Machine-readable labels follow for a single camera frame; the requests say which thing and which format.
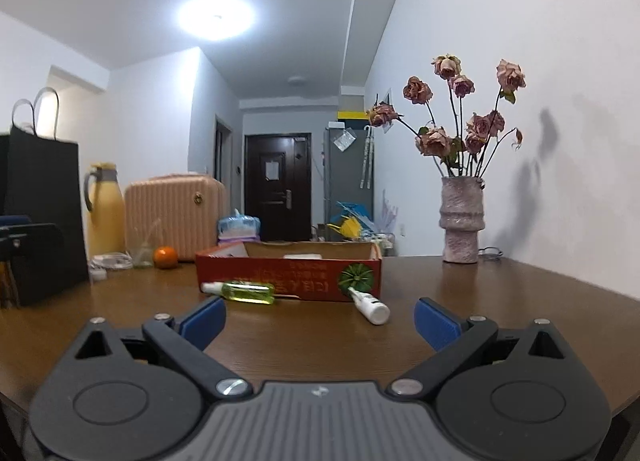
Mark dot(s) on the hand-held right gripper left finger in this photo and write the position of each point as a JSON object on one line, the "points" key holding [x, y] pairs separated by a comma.
{"points": [[205, 321]]}

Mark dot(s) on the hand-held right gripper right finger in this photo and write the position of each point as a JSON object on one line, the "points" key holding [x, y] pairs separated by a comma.
{"points": [[435, 326]]}

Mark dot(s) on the printed cardboard box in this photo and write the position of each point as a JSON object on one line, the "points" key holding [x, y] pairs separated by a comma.
{"points": [[280, 281]]}

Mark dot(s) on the white plastic container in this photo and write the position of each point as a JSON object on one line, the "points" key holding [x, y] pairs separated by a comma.
{"points": [[302, 256]]}

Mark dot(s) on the green spray bottle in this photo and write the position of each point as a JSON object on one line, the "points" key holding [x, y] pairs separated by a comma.
{"points": [[247, 291]]}

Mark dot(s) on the white tube bottle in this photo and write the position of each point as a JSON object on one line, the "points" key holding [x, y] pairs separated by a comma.
{"points": [[370, 308]]}

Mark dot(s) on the orange fruit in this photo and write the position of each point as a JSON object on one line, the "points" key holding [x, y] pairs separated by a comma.
{"points": [[165, 257]]}

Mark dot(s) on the black paper bag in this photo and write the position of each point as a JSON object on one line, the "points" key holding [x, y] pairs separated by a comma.
{"points": [[45, 181]]}

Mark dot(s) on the purple tissue pack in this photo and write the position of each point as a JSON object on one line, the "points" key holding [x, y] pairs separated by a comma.
{"points": [[232, 240]]}

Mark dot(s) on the yellow thermos jug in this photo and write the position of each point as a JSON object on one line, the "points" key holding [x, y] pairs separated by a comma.
{"points": [[105, 211]]}

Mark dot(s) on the thin white stick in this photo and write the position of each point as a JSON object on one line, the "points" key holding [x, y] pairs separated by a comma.
{"points": [[287, 296]]}

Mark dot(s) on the clear glass bottle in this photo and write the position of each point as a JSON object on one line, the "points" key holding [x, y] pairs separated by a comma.
{"points": [[144, 253]]}

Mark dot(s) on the blue tissue pack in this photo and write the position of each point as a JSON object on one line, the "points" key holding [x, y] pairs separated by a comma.
{"points": [[239, 226]]}

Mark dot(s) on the pink textured vase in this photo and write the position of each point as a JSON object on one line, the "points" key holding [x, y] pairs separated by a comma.
{"points": [[461, 221]]}

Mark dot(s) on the pink ribbed suitcase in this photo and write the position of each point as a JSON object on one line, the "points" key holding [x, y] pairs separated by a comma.
{"points": [[175, 211]]}

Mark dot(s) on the yellow blue plastic item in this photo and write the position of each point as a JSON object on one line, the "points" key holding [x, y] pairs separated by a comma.
{"points": [[350, 227]]}

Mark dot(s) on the dark brown door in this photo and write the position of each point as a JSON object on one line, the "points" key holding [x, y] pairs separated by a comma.
{"points": [[277, 191]]}

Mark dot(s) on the grey refrigerator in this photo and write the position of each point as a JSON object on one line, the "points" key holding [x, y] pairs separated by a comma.
{"points": [[345, 176]]}

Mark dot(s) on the hanging folded umbrella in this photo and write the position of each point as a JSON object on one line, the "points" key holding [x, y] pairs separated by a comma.
{"points": [[367, 158]]}

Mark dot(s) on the clear plastic bag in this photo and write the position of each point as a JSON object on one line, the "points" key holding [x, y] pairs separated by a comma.
{"points": [[344, 141]]}

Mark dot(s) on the dried pink roses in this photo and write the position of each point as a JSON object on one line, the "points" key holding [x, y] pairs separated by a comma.
{"points": [[460, 116]]}

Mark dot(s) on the yellow black box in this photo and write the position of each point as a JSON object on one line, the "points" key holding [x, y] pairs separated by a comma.
{"points": [[350, 114]]}

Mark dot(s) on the round ceiling light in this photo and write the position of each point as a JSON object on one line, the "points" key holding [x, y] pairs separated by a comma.
{"points": [[216, 16]]}

